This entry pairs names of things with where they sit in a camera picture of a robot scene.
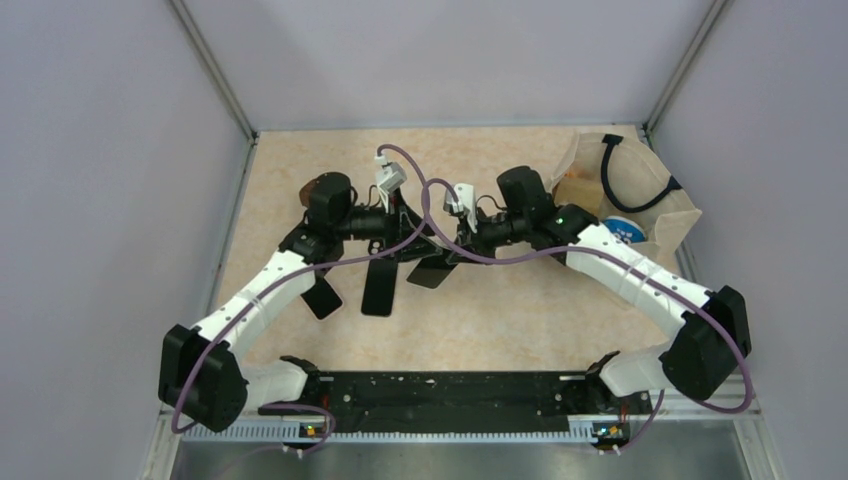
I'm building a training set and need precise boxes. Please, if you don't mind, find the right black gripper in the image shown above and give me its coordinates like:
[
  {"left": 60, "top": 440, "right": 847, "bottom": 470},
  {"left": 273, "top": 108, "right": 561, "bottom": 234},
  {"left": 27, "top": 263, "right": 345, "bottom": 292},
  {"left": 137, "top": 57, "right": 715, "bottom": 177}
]
[{"left": 447, "top": 204, "right": 531, "bottom": 266}]

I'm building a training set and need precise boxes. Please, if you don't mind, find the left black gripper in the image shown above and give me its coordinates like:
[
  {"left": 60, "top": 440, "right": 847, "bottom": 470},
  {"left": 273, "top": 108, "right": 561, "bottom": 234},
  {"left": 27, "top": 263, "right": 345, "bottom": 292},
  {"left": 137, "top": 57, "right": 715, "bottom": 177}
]
[{"left": 335, "top": 186, "right": 442, "bottom": 261}]

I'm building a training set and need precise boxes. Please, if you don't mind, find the pink cased phone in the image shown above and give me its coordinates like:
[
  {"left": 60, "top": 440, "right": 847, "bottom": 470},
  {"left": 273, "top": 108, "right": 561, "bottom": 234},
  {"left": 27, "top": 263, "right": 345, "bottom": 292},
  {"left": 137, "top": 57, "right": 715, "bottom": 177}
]
[{"left": 406, "top": 255, "right": 456, "bottom": 289}]

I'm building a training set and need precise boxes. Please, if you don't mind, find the black smartphone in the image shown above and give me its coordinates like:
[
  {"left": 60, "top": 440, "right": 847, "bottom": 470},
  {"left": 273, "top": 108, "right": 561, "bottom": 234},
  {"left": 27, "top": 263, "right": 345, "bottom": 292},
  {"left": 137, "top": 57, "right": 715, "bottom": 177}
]
[{"left": 361, "top": 259, "right": 398, "bottom": 317}]

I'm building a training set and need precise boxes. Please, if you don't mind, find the white cased phone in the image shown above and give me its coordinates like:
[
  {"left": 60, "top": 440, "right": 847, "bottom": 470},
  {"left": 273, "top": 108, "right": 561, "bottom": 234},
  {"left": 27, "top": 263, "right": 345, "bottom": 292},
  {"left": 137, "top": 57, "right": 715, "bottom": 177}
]
[{"left": 300, "top": 278, "right": 344, "bottom": 321}]

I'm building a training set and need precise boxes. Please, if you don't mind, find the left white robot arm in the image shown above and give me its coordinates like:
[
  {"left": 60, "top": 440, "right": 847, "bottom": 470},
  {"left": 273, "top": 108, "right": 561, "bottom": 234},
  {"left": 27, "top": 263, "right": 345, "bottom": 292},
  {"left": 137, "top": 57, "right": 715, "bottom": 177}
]
[{"left": 157, "top": 165, "right": 441, "bottom": 433}]

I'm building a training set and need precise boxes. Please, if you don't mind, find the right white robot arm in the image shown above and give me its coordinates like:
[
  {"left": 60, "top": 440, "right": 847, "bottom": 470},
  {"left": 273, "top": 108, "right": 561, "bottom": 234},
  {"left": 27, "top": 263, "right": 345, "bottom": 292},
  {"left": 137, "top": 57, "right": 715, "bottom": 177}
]
[{"left": 444, "top": 166, "right": 751, "bottom": 412}]

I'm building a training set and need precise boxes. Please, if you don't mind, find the white cup brown lid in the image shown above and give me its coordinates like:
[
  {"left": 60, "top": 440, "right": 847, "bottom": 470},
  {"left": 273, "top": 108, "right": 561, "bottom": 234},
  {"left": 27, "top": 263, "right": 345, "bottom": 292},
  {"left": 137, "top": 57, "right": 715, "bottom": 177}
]
[{"left": 298, "top": 181, "right": 315, "bottom": 208}]

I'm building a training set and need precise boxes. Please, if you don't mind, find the beige tote bag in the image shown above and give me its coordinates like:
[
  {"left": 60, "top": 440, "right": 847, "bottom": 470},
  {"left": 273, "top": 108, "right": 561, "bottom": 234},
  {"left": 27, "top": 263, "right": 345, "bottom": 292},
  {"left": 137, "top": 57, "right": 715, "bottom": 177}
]
[{"left": 545, "top": 133, "right": 702, "bottom": 263}]

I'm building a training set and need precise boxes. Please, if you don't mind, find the blue white round tin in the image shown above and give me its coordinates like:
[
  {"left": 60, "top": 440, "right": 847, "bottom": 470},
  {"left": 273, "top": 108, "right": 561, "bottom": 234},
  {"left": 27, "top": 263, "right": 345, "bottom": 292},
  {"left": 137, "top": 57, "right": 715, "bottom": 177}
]
[{"left": 602, "top": 216, "right": 647, "bottom": 244}]

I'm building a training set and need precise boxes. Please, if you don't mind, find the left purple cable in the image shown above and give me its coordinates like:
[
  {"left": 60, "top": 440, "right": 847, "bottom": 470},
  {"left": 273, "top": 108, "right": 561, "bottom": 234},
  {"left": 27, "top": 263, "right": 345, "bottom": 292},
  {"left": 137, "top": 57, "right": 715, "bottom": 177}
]
[{"left": 170, "top": 143, "right": 432, "bottom": 435}]

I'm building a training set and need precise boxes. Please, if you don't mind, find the purple cable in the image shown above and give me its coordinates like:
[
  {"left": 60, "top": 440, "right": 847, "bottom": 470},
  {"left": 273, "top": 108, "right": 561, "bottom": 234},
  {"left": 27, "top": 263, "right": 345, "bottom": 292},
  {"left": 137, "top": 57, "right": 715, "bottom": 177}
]
[
  {"left": 170, "top": 143, "right": 432, "bottom": 435},
  {"left": 421, "top": 178, "right": 757, "bottom": 416}
]

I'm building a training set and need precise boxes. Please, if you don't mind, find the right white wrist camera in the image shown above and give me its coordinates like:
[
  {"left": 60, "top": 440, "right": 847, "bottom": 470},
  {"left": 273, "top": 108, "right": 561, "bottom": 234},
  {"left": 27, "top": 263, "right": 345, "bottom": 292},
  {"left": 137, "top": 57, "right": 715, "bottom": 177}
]
[{"left": 443, "top": 183, "right": 478, "bottom": 233}]

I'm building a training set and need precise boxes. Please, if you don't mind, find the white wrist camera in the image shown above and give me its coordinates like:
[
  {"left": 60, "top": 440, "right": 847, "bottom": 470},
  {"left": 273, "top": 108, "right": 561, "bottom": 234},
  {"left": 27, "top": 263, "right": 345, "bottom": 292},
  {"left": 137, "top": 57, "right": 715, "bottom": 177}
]
[
  {"left": 374, "top": 154, "right": 407, "bottom": 196},
  {"left": 443, "top": 183, "right": 478, "bottom": 233}
]

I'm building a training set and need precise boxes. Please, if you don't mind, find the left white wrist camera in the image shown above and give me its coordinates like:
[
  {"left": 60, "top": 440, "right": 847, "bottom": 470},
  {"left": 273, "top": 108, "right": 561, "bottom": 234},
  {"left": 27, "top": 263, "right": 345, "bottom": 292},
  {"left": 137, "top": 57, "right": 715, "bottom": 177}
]
[{"left": 374, "top": 154, "right": 407, "bottom": 196}]

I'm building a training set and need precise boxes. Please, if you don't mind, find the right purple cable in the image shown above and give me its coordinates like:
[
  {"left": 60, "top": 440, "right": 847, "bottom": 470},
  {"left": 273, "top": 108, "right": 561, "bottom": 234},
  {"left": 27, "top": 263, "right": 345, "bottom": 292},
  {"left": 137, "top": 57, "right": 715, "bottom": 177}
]
[{"left": 421, "top": 178, "right": 757, "bottom": 416}]

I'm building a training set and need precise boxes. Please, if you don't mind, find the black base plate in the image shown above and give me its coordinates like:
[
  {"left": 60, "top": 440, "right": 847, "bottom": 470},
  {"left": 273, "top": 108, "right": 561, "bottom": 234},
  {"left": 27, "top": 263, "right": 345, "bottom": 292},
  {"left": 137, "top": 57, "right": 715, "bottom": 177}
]
[{"left": 295, "top": 360, "right": 653, "bottom": 435}]

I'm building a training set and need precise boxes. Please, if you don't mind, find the grey slotted cable duct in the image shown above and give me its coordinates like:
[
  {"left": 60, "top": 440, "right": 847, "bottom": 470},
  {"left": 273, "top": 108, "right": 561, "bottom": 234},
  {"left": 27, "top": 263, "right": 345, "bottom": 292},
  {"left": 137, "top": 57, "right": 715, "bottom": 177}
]
[{"left": 183, "top": 420, "right": 598, "bottom": 444}]

